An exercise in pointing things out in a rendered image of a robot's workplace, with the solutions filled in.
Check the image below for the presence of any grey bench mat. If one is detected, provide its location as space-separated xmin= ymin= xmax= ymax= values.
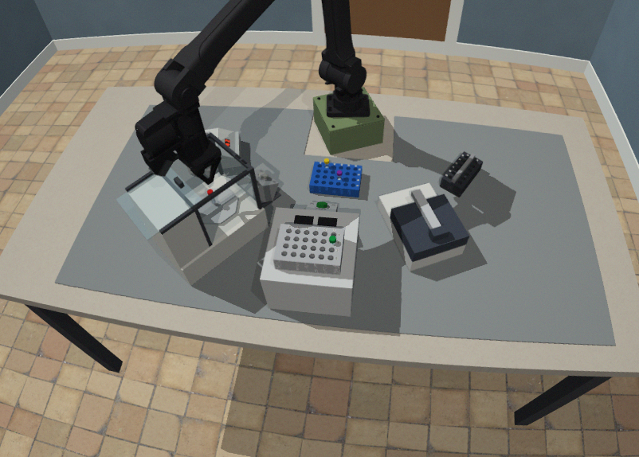
xmin=54 ymin=106 xmax=616 ymax=346

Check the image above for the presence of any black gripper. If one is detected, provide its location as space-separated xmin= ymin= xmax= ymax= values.
xmin=177 ymin=124 xmax=221 ymax=185

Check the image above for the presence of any blue tube rack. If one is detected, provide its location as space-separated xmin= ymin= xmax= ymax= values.
xmin=309 ymin=162 xmax=362 ymax=197

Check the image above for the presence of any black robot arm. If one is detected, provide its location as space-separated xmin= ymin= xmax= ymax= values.
xmin=135 ymin=0 xmax=370 ymax=177

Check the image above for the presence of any white block with round holes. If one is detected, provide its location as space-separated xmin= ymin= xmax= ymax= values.
xmin=205 ymin=128 xmax=241 ymax=156

